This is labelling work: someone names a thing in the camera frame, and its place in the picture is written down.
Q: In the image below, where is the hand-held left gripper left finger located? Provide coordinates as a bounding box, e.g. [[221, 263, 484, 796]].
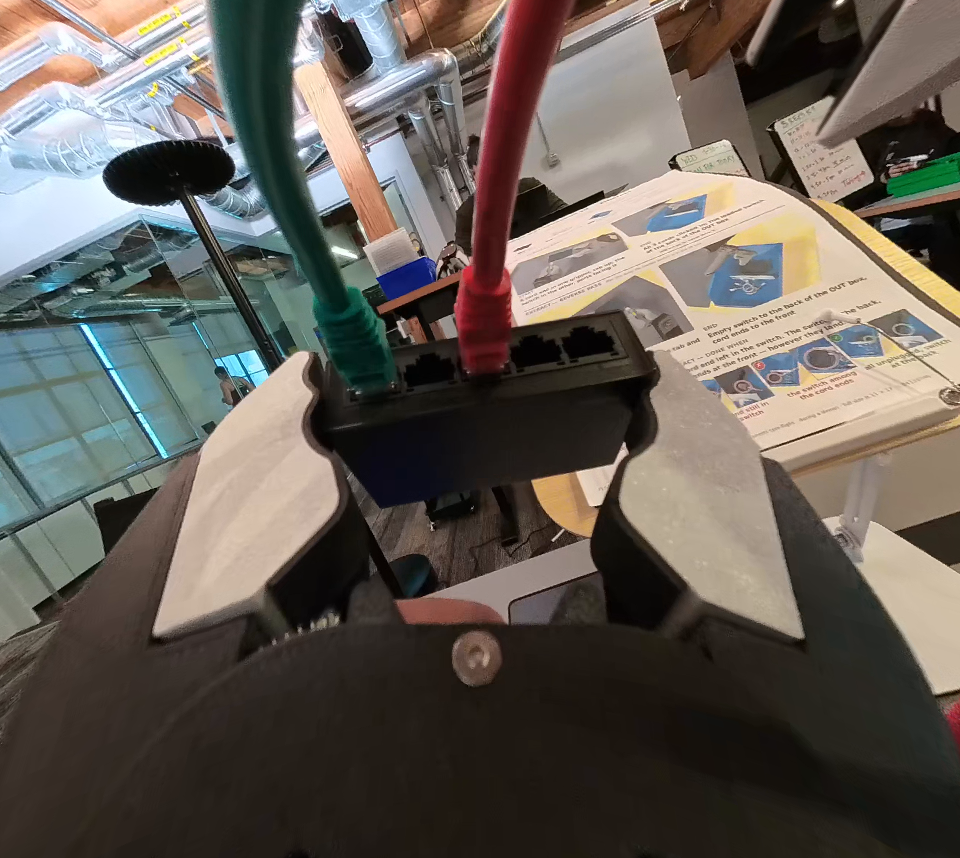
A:
[[150, 350, 370, 640]]

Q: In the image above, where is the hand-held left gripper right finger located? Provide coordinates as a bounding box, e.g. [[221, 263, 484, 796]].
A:
[[589, 348, 807, 643]]

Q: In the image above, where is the black network switch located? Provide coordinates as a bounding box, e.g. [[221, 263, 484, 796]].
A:
[[321, 309, 657, 508]]

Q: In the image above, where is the red ethernet cable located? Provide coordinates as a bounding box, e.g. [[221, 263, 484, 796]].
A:
[[453, 0, 624, 375]]

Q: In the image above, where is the green ethernet cable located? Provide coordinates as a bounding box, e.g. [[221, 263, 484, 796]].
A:
[[204, 0, 399, 394]]

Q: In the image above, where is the green plastic bin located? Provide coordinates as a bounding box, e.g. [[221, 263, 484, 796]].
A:
[[887, 153, 960, 199]]

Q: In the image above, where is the white handwritten board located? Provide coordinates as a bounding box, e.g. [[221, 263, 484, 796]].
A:
[[768, 96, 875, 203], [671, 139, 751, 180]]

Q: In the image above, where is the printed instruction sheet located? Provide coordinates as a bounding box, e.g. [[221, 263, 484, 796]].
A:
[[506, 169, 960, 450]]

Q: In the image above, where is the small blue storage box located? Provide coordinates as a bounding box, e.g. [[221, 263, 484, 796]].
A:
[[375, 256, 440, 304]]

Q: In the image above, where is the white paper stack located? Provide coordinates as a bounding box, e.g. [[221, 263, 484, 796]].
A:
[[363, 230, 419, 274]]

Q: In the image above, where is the black pole stand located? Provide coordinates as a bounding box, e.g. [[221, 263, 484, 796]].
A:
[[102, 141, 440, 597]]

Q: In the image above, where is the wooden support post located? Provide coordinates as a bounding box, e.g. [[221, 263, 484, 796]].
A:
[[292, 59, 399, 246]]

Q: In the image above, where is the silver ventilation duct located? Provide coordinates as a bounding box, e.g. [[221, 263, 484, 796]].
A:
[[292, 48, 462, 199]]

